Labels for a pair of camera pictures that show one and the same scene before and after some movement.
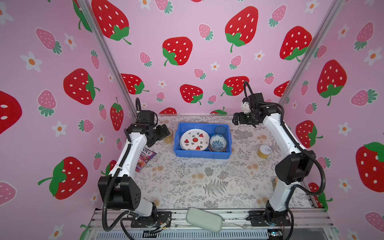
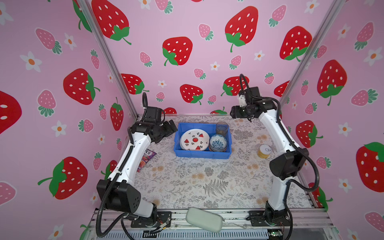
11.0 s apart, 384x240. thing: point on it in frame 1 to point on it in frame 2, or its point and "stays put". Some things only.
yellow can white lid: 264,151 stays put
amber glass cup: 169,139 to 222,127
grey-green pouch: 205,219 stays put
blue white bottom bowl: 217,143 stays put
